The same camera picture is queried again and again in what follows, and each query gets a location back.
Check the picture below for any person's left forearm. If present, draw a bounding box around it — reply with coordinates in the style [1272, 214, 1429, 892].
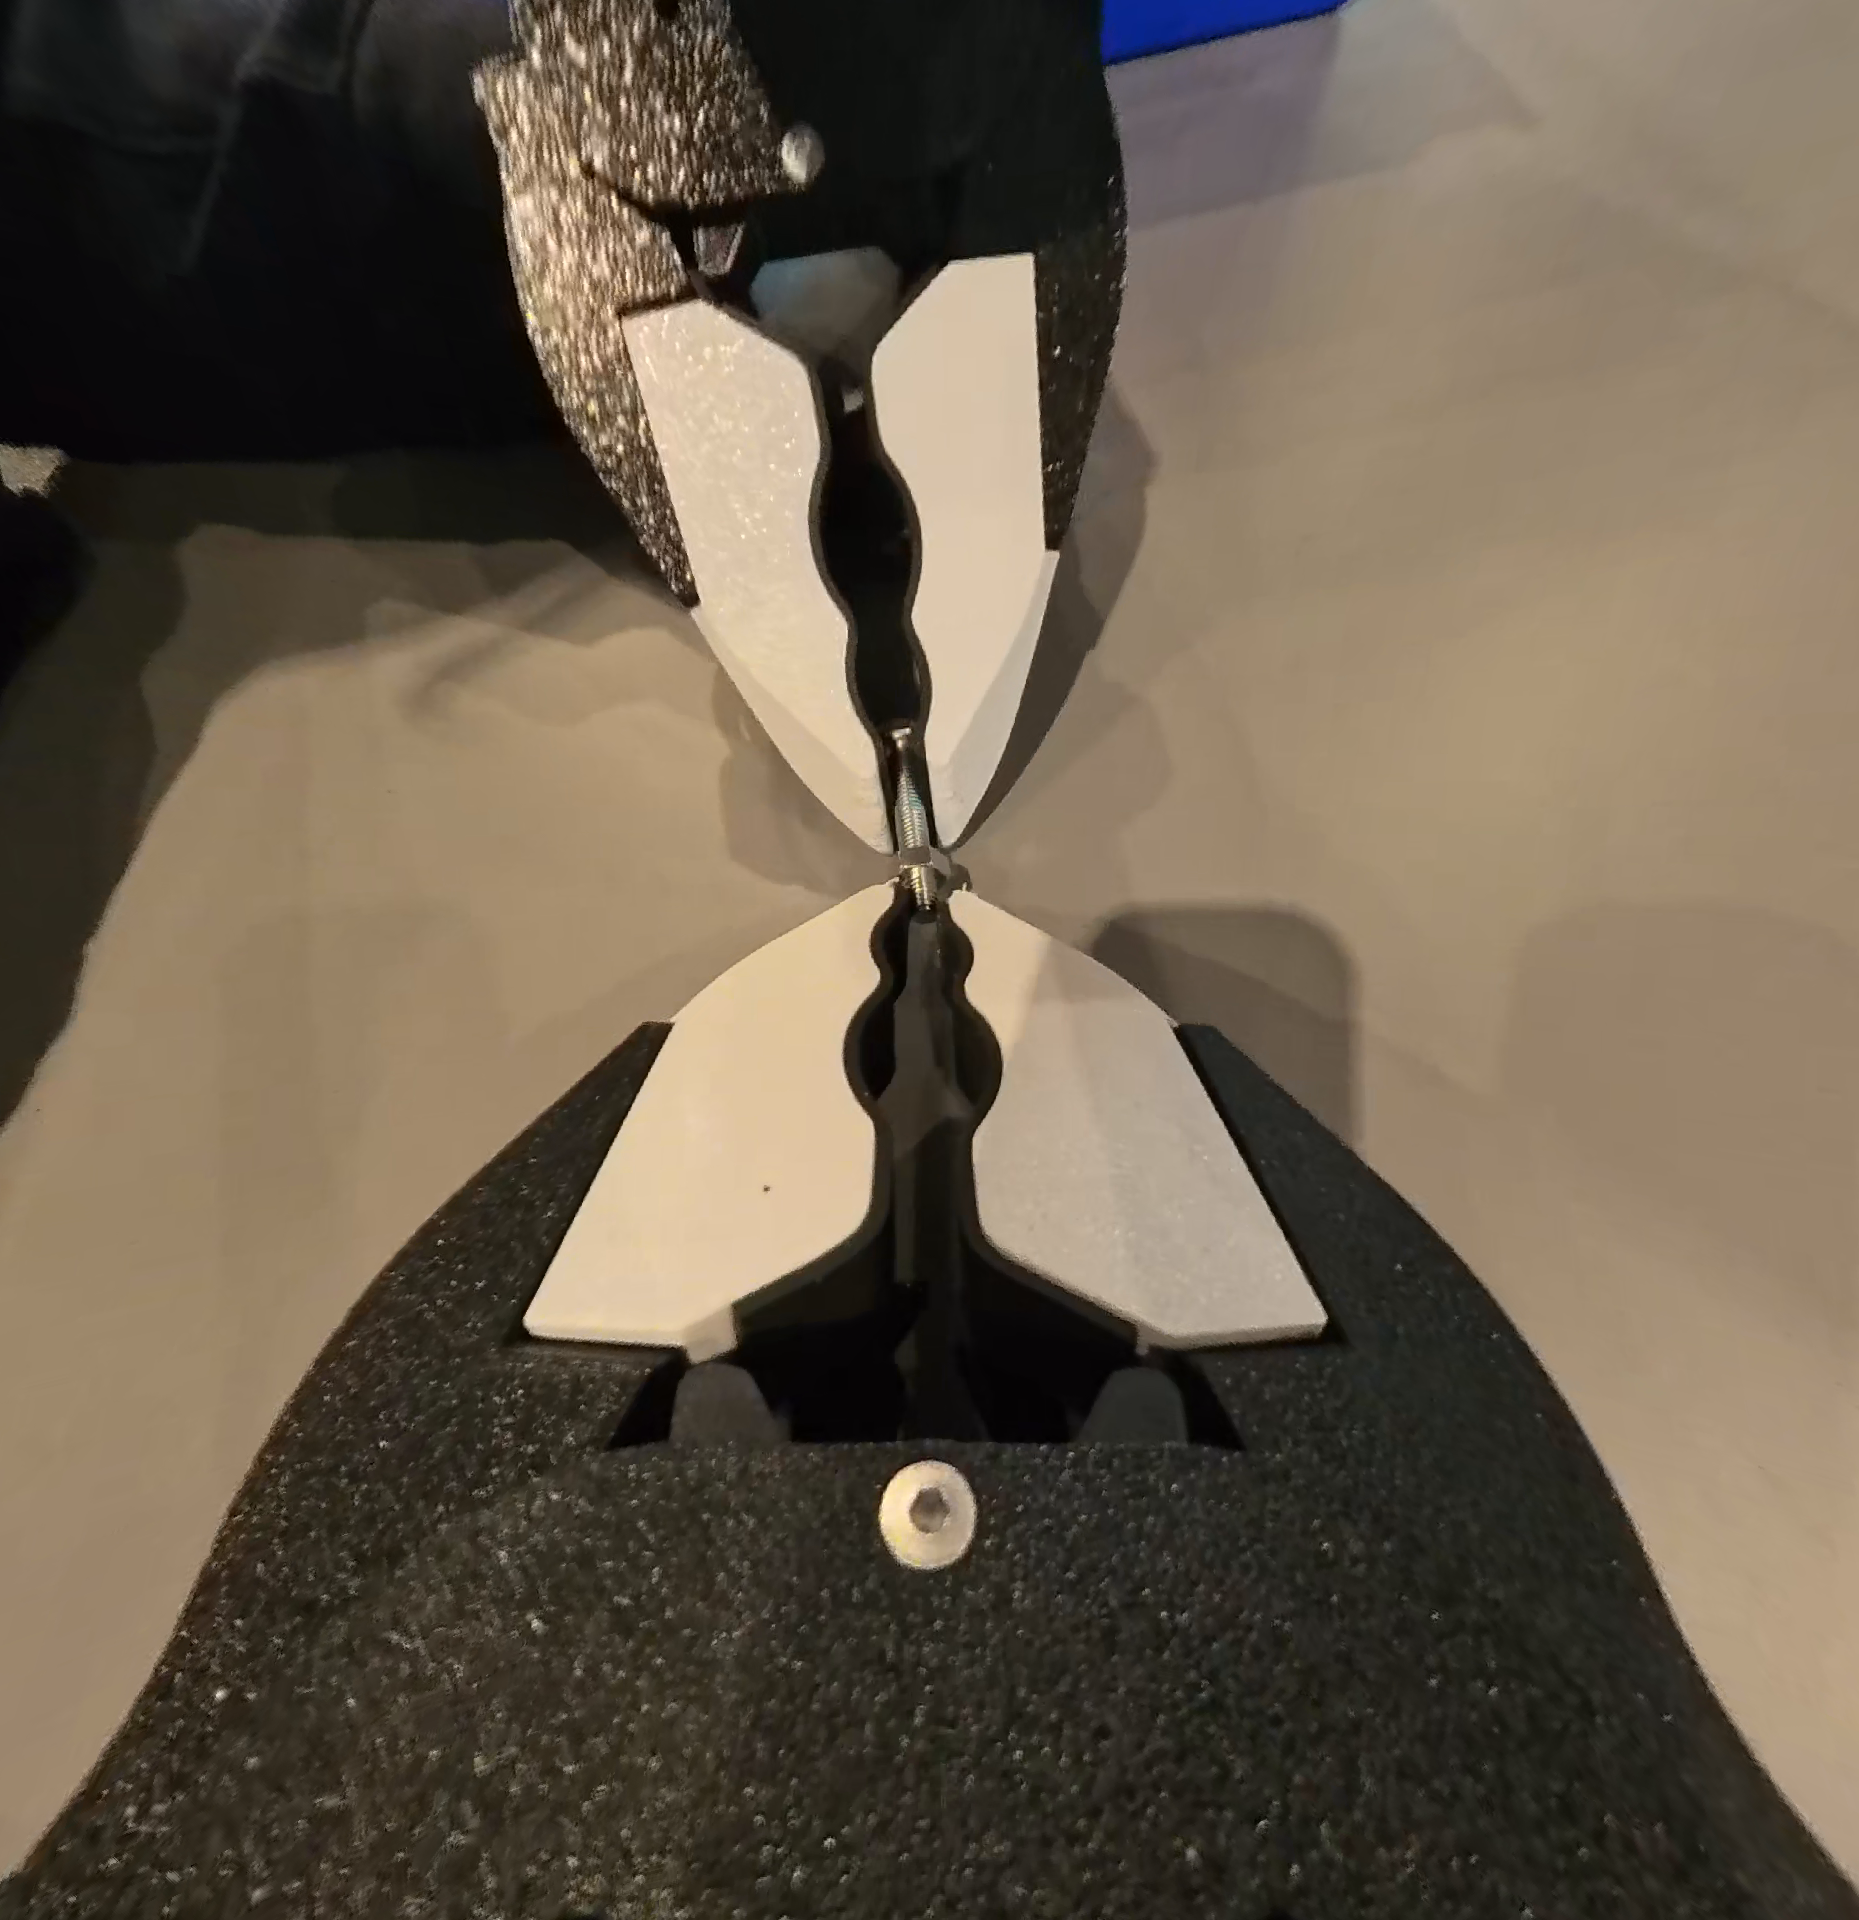
[0, 0, 586, 467]

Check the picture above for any blue plastic bin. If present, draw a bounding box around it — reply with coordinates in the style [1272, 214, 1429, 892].
[1100, 0, 1351, 66]

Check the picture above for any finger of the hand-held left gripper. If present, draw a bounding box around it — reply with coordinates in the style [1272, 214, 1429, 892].
[869, 246, 1064, 848]
[622, 288, 916, 854]

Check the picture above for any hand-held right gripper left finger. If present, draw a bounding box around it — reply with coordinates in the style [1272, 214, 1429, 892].
[518, 882, 919, 1346]

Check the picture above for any silver metal bolt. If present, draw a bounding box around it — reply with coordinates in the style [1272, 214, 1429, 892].
[888, 723, 938, 872]

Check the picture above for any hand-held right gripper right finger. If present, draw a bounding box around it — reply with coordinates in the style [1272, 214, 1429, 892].
[912, 885, 1333, 1346]

